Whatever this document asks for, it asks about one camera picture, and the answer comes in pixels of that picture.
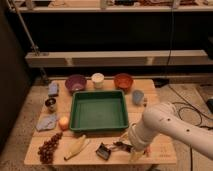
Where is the orange bowl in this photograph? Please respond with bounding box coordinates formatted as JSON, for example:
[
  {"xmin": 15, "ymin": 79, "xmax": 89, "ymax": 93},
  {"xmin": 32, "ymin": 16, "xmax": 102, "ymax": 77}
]
[{"xmin": 114, "ymin": 73, "xmax": 133, "ymax": 92}]

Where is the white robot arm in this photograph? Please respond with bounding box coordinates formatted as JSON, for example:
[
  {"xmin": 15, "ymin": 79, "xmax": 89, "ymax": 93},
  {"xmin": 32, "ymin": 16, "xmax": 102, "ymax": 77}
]
[{"xmin": 128, "ymin": 102, "xmax": 213, "ymax": 160}]

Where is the black floor cable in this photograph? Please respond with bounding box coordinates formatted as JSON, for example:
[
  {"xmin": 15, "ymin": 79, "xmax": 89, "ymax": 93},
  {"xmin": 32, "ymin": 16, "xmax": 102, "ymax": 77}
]
[{"xmin": 166, "ymin": 83, "xmax": 213, "ymax": 171}]

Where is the bunch of red grapes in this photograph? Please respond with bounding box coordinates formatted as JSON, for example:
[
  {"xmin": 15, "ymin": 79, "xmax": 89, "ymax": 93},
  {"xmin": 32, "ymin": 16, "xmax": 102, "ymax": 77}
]
[{"xmin": 38, "ymin": 132, "xmax": 63, "ymax": 164}]

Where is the green plastic tray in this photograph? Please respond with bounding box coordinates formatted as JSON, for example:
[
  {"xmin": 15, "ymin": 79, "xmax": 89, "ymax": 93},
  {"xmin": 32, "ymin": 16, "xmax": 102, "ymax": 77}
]
[{"xmin": 69, "ymin": 90, "xmax": 129, "ymax": 132}]

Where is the small metal cup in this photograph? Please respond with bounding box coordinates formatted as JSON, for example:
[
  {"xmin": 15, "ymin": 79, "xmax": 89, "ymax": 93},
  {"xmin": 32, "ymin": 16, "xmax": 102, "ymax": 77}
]
[{"xmin": 45, "ymin": 98, "xmax": 56, "ymax": 112}]

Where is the white cup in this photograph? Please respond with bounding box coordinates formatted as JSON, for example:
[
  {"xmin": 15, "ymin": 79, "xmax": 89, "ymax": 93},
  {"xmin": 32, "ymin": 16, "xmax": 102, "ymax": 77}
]
[{"xmin": 91, "ymin": 73, "xmax": 104, "ymax": 89}]

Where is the orange apple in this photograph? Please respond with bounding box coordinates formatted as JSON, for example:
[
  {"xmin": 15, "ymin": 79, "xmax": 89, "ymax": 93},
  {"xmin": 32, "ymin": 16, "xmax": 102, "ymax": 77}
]
[{"xmin": 58, "ymin": 116, "xmax": 69, "ymax": 131}]

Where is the purple bowl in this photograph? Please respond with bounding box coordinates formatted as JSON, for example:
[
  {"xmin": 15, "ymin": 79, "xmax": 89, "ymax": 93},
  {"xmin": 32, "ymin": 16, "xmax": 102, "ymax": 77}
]
[{"xmin": 65, "ymin": 74, "xmax": 87, "ymax": 93}]

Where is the wooden table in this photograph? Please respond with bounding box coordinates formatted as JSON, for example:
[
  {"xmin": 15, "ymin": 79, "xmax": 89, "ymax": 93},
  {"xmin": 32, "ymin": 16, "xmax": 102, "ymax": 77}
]
[{"xmin": 23, "ymin": 78, "xmax": 178, "ymax": 167}]

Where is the blue cloth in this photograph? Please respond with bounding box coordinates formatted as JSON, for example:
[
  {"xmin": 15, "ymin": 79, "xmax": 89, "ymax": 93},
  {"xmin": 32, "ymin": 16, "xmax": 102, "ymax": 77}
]
[{"xmin": 36, "ymin": 114, "xmax": 57, "ymax": 132}]

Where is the blue mug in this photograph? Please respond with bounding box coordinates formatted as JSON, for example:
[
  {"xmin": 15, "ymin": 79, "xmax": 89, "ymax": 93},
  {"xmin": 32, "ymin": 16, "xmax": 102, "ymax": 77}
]
[{"xmin": 132, "ymin": 90, "xmax": 144, "ymax": 105}]

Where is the lower metal shelf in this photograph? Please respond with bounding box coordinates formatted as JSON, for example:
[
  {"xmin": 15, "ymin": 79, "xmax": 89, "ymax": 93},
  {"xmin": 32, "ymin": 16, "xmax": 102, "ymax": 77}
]
[{"xmin": 25, "ymin": 50, "xmax": 213, "ymax": 68}]

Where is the yellow banana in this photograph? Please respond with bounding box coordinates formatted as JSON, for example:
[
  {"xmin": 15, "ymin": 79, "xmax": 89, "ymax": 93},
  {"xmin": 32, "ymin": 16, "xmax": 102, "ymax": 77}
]
[{"xmin": 64, "ymin": 135, "xmax": 90, "ymax": 161}]

